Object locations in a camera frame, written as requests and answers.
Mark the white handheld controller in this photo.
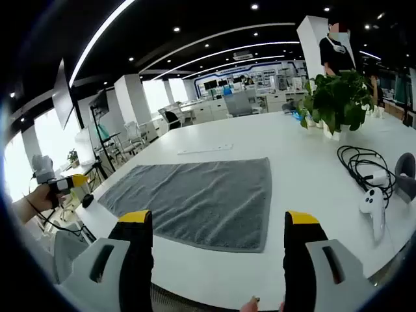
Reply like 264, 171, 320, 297
358, 187, 387, 244

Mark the white office chair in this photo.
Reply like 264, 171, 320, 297
124, 120, 144, 154

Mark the grey towel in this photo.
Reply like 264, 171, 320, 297
97, 157, 273, 254

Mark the flat white strip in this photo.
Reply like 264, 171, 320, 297
177, 144, 234, 155

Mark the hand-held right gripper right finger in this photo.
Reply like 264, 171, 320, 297
281, 210, 388, 312

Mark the black coiled cable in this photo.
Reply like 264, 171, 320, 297
337, 145, 398, 209

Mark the grey hanging panel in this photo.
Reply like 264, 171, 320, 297
51, 58, 76, 131

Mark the white table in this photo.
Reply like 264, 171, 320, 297
73, 110, 416, 311

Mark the black monitor on stand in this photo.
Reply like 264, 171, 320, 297
88, 89, 117, 174

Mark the grey office chair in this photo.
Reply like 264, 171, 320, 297
223, 92, 254, 118

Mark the white power adapter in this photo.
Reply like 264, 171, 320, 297
371, 170, 391, 187

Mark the small potted plant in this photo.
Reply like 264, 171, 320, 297
66, 148, 81, 169

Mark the white monitor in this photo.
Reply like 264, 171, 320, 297
73, 126, 98, 167

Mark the person's right hand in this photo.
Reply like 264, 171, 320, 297
240, 294, 287, 312

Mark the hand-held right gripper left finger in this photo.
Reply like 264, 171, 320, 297
57, 209, 154, 312

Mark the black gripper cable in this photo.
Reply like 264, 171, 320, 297
23, 194, 97, 243

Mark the green potted plant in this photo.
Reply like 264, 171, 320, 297
297, 70, 375, 141

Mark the black office chair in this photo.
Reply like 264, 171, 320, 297
163, 110, 183, 131

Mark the person's left hand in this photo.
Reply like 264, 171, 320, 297
27, 184, 62, 212

